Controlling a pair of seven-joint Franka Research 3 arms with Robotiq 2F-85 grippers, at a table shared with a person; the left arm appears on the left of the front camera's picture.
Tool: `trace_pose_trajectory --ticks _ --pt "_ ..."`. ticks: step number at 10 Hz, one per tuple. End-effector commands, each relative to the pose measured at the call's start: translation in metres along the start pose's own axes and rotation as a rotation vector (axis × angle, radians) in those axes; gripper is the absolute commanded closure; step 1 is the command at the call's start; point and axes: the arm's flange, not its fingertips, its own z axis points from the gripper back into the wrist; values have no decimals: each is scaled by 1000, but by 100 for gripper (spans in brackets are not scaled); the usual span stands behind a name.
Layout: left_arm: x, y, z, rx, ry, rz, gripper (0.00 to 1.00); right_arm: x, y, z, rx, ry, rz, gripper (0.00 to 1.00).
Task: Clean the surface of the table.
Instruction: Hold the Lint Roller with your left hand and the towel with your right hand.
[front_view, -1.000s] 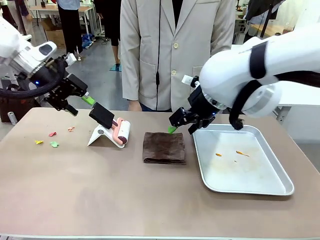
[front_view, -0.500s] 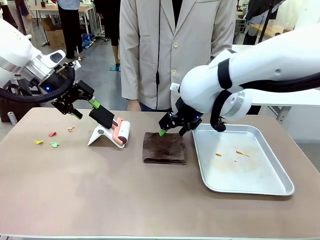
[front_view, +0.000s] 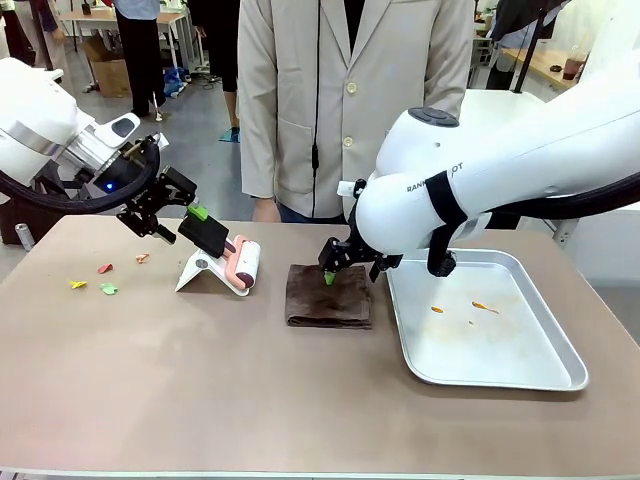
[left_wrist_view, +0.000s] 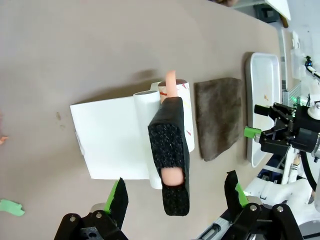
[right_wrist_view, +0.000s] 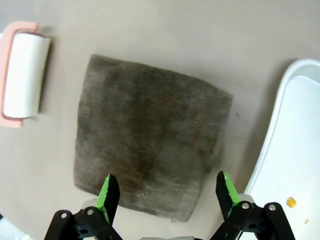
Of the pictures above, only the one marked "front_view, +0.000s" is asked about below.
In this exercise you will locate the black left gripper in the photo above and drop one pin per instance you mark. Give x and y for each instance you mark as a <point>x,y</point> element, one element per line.
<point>162,190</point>

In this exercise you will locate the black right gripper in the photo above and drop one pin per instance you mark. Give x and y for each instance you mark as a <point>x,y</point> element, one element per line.
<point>361,235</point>

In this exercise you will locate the brown towel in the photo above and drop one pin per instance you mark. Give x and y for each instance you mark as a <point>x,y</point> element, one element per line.
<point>325,310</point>

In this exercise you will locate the person's left forearm beige sleeve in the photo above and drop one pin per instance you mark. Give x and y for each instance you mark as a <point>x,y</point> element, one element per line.
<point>450,65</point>

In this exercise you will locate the person's right forearm beige sleeve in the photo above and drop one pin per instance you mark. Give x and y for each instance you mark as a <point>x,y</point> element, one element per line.
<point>257,150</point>

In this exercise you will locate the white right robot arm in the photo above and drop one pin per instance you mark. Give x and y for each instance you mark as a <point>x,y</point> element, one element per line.
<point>525,160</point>

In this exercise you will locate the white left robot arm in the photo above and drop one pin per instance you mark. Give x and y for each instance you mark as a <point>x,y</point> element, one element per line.
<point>30,115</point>

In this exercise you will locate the person's right hand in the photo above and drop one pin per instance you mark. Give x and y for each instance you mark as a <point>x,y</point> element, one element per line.
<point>266,210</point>

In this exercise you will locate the orange paper scrap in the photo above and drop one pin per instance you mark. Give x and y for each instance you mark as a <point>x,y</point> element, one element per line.
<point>142,258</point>

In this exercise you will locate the white folded roller stand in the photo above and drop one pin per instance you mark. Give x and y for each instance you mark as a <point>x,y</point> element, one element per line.
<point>192,277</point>

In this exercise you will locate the red paper scrap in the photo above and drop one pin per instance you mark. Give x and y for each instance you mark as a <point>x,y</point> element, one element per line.
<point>105,268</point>

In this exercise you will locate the small orange sauce blob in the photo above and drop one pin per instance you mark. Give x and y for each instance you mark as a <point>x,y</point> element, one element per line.
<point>437,310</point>

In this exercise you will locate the green paper scrap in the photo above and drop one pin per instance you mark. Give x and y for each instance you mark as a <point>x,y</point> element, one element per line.
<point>108,288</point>

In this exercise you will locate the blue slipper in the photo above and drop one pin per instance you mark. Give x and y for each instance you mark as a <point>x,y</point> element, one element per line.
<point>229,135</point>

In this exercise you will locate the yellow paper scrap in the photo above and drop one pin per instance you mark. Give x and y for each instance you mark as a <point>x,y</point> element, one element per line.
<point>78,284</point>

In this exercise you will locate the long orange sauce smear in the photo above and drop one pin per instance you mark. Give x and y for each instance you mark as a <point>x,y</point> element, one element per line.
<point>484,306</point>

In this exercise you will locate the blue plastic bag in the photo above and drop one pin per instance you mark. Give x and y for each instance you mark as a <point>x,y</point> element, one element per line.
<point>175,82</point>

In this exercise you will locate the dark brown handbag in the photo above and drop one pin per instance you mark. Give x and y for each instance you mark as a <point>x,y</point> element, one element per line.
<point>30,222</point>

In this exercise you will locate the silver metal can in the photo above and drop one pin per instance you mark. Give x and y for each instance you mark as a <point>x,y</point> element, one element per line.
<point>23,236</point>

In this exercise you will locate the brown cardboard box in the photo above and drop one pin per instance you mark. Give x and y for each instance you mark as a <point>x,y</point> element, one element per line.
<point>110,75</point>

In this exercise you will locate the person in beige jacket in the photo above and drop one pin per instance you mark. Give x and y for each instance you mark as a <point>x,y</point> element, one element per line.
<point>350,100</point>

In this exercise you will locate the person in black trousers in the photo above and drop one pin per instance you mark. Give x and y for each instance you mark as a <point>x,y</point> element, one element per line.
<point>142,60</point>

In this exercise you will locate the silver metal tray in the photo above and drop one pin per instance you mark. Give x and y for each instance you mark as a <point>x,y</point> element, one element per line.
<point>500,350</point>

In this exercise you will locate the person in black leggings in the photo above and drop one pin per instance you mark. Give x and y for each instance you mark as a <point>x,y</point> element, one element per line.
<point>222,45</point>

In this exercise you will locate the small white table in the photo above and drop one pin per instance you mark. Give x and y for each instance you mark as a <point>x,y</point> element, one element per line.
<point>56,74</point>

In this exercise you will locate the wooden background table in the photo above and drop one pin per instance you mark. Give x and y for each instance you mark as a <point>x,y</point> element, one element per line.
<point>100,20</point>

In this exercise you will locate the large white side table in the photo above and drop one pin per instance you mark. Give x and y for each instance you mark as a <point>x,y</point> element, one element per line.
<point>500,97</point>

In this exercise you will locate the wooden counter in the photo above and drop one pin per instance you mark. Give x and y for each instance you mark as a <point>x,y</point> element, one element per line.
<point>535,62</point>

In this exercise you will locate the black stand pole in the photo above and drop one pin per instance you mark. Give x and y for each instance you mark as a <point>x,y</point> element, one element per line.
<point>530,50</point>

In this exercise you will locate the cup with red drink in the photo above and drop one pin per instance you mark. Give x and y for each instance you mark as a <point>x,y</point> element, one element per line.
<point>572,67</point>

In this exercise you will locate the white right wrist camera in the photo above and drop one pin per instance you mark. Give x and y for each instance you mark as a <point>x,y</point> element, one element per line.
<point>347,188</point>

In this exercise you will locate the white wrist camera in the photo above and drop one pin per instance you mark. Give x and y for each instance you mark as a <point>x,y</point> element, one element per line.
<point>160,140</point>
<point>347,188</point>

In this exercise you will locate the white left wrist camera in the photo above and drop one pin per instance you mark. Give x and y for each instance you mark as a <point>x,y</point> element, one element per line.
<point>160,140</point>

